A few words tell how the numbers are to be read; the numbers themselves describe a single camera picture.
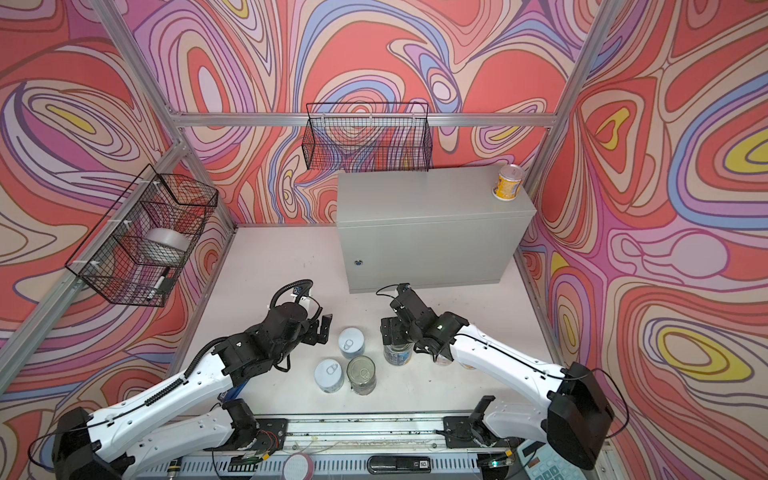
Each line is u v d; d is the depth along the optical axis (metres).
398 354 0.78
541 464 0.68
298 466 0.65
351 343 0.84
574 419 0.39
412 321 0.60
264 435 0.73
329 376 0.78
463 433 0.73
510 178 0.74
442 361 0.82
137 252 0.74
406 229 1.04
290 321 0.56
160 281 0.73
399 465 0.65
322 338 0.70
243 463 0.72
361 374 0.73
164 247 0.70
